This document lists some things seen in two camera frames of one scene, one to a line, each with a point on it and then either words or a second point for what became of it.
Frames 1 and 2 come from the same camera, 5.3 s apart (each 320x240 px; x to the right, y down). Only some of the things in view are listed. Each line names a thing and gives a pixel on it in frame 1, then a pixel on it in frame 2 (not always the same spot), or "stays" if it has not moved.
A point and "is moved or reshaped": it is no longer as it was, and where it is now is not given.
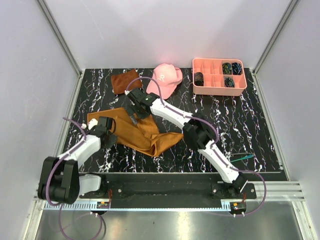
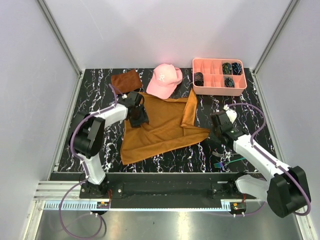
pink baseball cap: (168, 77) stays
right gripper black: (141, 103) to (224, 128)
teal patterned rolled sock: (228, 82) stays
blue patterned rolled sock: (236, 68) stays
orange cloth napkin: (141, 137) is moved or reshaped
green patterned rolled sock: (227, 68) stays
